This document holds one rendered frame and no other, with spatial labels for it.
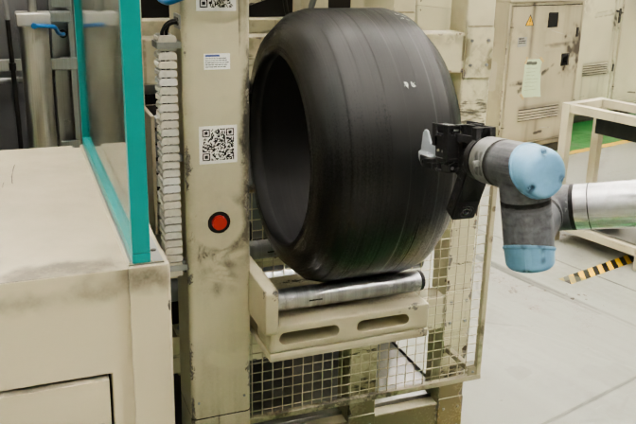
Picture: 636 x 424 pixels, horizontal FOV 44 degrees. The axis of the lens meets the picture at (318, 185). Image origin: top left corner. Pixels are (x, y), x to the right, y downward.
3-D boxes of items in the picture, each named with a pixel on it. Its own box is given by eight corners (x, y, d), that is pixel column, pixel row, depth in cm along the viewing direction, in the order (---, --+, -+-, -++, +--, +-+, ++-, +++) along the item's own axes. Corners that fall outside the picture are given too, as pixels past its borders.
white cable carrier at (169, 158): (166, 277, 157) (157, 35, 143) (161, 268, 162) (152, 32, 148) (187, 274, 159) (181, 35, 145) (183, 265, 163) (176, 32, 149)
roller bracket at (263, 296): (265, 338, 155) (265, 292, 152) (215, 264, 190) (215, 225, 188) (281, 335, 156) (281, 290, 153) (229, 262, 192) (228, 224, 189)
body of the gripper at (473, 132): (467, 119, 137) (507, 126, 126) (467, 168, 138) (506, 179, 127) (428, 122, 134) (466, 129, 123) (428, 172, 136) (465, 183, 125)
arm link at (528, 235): (564, 252, 125) (560, 185, 122) (552, 277, 115) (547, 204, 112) (514, 251, 128) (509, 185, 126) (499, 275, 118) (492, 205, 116)
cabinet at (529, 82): (498, 165, 612) (513, -1, 576) (444, 149, 657) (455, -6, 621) (571, 150, 664) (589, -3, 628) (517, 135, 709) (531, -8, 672)
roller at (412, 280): (272, 316, 158) (272, 295, 157) (264, 307, 162) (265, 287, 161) (425, 293, 171) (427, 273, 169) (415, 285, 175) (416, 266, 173)
